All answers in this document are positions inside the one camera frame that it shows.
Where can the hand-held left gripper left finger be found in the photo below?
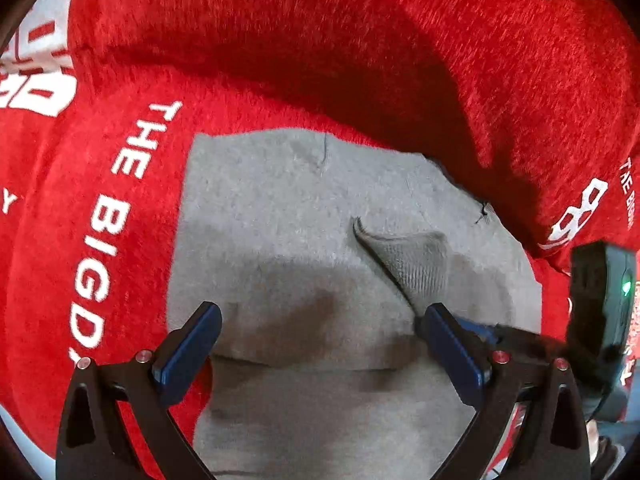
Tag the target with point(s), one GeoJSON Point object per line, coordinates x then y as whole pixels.
{"type": "Point", "coordinates": [186, 355]}

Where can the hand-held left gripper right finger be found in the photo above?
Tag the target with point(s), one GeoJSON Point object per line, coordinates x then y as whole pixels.
{"type": "Point", "coordinates": [456, 355]}

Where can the red printed blanket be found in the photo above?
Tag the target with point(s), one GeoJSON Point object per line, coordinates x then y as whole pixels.
{"type": "Point", "coordinates": [300, 35]}

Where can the grey knit garment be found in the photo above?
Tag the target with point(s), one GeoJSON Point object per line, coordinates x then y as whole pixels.
{"type": "Point", "coordinates": [280, 210]}

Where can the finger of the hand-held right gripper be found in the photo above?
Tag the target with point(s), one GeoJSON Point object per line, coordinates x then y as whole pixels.
{"type": "Point", "coordinates": [530, 340]}

